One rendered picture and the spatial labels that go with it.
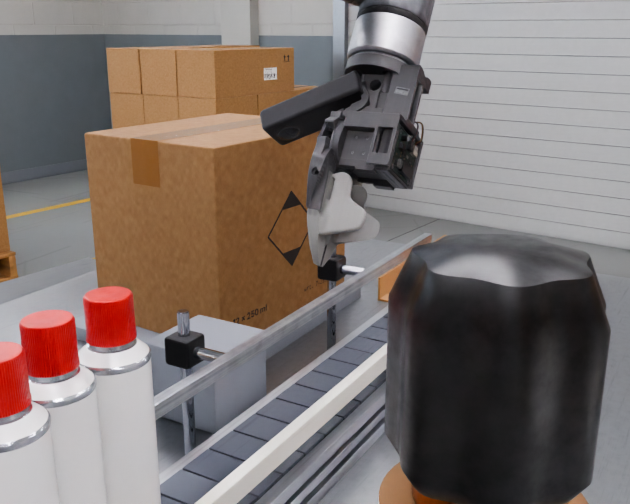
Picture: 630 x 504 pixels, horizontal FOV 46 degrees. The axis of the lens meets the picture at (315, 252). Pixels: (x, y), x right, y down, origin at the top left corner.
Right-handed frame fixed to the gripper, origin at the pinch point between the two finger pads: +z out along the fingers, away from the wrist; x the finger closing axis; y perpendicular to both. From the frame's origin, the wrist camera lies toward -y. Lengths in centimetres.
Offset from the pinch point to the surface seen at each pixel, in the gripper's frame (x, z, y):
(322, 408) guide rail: 0.5, 14.6, 4.7
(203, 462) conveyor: -5.3, 21.9, -2.8
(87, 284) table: 32, 6, -60
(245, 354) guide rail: -2.7, 11.5, -3.1
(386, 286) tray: 49, -5, -12
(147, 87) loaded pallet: 231, -121, -260
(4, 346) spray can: -33.9, 14.7, 0.9
